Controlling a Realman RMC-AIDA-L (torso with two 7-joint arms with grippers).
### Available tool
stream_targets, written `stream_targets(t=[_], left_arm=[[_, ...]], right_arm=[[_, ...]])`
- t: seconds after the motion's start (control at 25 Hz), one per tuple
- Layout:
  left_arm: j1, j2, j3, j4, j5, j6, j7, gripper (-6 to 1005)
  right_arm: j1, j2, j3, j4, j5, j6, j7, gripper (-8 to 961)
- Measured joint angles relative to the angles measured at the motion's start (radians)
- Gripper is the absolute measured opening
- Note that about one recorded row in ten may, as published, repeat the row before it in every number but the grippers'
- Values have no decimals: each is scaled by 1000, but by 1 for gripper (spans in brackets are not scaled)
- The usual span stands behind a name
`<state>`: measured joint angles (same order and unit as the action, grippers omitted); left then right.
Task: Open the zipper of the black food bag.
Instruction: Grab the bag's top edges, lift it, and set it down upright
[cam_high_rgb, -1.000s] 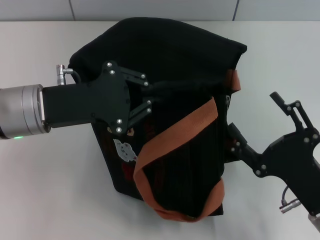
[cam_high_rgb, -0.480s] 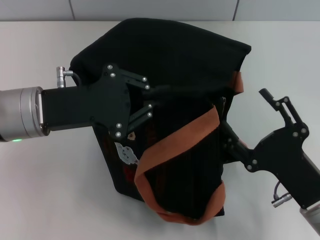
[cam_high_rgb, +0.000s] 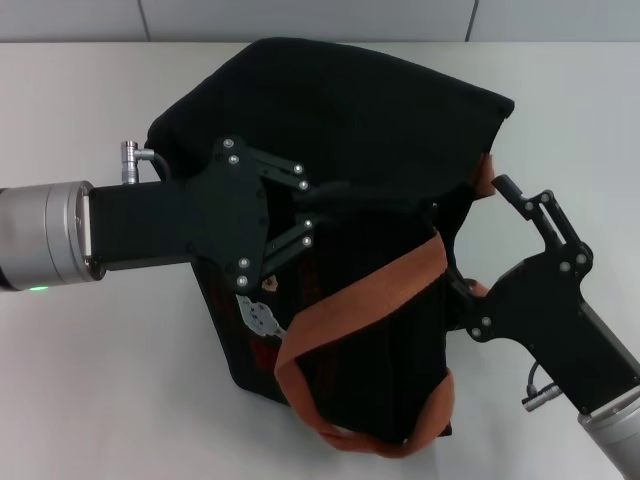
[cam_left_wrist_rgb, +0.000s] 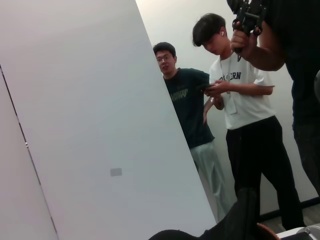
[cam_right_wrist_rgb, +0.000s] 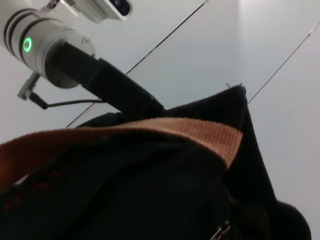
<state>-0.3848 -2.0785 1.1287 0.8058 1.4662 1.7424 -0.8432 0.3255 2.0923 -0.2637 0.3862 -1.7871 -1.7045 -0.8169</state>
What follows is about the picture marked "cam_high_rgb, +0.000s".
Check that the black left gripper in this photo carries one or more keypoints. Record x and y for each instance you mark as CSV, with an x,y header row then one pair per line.
x,y
175,225

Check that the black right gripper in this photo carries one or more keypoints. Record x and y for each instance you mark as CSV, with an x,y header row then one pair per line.
x,y
550,325

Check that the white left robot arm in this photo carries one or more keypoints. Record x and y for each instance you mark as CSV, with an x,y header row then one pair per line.
x,y
50,235

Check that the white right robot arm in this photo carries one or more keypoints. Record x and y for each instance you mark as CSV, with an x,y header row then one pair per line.
x,y
617,435

